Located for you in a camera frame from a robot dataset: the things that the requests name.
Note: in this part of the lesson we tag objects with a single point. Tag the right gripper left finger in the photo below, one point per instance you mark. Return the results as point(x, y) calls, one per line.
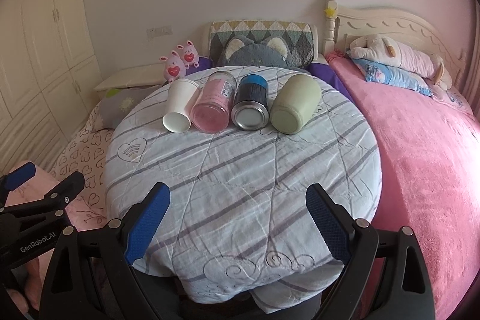
point(142, 221)

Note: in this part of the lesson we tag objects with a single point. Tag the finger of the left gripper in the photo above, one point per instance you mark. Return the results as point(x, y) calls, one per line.
point(18, 177)
point(59, 195)

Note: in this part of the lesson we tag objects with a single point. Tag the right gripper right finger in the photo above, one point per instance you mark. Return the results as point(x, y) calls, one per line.
point(323, 212)

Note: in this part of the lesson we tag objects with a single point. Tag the blue black metal can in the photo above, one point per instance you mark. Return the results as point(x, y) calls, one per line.
point(250, 110)

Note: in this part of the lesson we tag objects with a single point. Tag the white paper cup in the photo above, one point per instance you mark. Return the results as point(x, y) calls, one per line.
point(182, 95)

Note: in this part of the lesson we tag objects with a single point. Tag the pale green ceramic cup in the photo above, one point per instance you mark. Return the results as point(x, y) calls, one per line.
point(295, 104)

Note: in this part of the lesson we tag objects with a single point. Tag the pink floral blanket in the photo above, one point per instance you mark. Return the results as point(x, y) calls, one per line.
point(21, 287)

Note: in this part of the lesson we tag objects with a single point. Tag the heart pattern bed sheet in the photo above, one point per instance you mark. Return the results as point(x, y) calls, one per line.
point(86, 153)

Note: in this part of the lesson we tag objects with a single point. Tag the striped white quilt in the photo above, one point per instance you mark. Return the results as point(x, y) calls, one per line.
point(237, 220)

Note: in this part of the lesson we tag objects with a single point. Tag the cream wardrobe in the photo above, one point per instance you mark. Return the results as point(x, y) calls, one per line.
point(48, 76)

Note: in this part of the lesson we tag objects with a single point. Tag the grey sun pattern pillow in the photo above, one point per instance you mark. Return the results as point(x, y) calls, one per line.
point(117, 104)

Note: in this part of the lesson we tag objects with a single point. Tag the pink labelled glass jar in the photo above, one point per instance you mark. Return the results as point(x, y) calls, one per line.
point(211, 112)

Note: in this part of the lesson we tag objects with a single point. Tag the pink fleece blanket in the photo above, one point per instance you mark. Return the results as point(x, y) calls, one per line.
point(430, 162)

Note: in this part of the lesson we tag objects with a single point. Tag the pink bunny plush left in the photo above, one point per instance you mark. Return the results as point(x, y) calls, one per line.
point(174, 67)

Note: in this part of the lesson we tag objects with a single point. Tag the pink bunny plush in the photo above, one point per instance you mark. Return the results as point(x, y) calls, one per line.
point(189, 54)
point(174, 67)

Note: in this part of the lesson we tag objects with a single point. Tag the blue cartoon pillow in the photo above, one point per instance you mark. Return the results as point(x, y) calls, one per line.
point(393, 76)

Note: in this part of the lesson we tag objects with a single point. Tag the pink bunny plush right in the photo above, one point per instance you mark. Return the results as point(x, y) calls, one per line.
point(189, 54)

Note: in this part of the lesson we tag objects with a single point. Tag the white pink plush animal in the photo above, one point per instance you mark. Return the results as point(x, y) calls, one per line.
point(385, 50)

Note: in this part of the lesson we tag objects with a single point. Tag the grey cat plush cushion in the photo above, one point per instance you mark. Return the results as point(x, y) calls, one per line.
point(242, 51)

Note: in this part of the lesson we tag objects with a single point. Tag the diamond patterned quilted cover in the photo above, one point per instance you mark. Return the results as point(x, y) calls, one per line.
point(301, 38)

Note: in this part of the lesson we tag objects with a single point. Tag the cream wooden headboard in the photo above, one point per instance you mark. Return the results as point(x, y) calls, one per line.
point(343, 25)

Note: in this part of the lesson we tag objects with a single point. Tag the white wall socket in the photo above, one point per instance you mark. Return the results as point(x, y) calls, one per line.
point(159, 32)

